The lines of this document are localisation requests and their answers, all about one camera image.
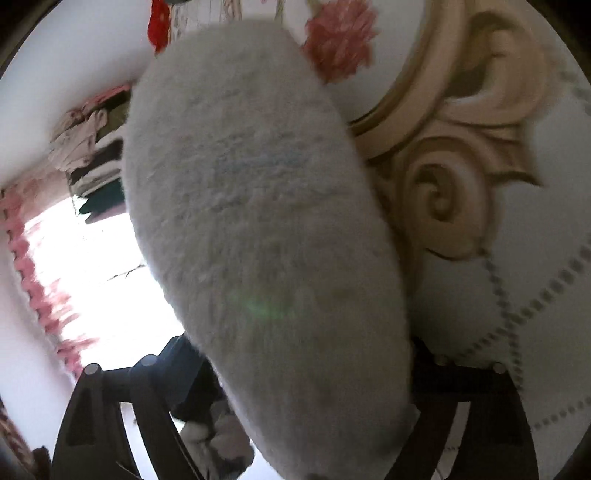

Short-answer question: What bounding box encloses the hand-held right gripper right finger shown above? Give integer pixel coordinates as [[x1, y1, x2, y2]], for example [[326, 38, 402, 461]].
[[383, 336, 539, 480]]

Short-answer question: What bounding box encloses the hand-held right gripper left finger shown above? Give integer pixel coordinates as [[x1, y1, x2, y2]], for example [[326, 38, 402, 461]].
[[51, 335, 223, 480]]

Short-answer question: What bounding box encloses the white fuzzy jacket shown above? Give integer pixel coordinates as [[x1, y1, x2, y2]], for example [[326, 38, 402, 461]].
[[122, 19, 416, 480]]

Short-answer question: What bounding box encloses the rack of hanging clothes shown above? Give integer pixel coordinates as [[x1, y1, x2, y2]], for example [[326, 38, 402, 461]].
[[48, 83, 134, 224]]

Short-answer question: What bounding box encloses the window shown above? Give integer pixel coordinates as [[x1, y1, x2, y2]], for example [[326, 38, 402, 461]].
[[21, 198, 190, 370]]

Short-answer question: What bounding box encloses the pink curtain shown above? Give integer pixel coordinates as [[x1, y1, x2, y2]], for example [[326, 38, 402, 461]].
[[0, 182, 100, 384]]

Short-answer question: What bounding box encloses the white quilted mattress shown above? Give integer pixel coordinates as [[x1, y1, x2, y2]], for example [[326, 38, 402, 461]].
[[277, 0, 591, 462]]

